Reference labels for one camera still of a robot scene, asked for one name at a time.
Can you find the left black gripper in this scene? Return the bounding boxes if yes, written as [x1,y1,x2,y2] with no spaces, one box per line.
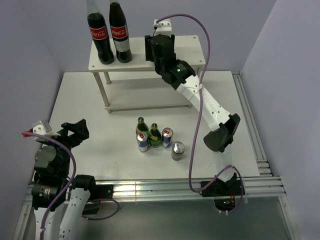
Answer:
[41,118,89,176]

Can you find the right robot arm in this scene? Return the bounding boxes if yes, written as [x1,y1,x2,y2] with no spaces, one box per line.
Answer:
[144,34,241,196]

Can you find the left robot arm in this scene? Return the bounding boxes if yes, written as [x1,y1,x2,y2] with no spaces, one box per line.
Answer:
[30,119,98,240]

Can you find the white two-tier shelf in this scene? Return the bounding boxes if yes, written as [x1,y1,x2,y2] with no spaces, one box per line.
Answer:
[88,37,191,114]

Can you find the dark gold-band beverage can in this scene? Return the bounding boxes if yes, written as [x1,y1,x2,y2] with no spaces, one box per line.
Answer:
[171,141,185,161]

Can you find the right Coca-Cola glass bottle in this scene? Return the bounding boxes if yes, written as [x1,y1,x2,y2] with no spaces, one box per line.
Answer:
[109,0,132,64]

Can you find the coca-cola glass bottle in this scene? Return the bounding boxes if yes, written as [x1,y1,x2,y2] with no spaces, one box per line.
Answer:
[109,0,132,64]
[86,0,114,65]

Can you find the rear green glass bottle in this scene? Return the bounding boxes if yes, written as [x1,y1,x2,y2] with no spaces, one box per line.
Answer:
[135,116,149,136]

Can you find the green glass bottle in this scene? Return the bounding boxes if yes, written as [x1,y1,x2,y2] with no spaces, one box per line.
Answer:
[135,116,149,136]
[148,123,162,148]

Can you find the left Red Bull can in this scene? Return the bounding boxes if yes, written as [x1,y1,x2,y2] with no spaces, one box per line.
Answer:
[136,131,149,152]

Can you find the red bull can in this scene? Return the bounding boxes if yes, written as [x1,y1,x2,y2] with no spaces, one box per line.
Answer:
[136,131,149,152]
[162,127,173,148]

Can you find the left Coca-Cola glass bottle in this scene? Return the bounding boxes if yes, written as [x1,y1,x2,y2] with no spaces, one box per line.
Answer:
[86,0,114,65]

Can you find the front green glass bottle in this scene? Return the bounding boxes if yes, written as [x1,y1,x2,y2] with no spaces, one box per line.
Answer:
[148,123,162,148]

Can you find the right Red Bull can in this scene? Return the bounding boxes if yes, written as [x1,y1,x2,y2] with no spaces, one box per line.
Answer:
[162,127,173,148]

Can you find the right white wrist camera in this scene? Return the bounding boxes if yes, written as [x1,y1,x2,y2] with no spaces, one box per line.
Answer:
[153,18,172,37]

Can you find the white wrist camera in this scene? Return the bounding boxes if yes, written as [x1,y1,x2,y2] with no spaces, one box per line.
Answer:
[153,18,172,37]
[22,120,55,142]

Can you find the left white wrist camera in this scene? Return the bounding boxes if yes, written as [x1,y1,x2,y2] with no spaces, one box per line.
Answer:
[22,120,55,142]

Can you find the aluminium frame rail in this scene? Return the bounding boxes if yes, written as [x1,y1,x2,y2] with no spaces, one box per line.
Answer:
[12,70,301,240]

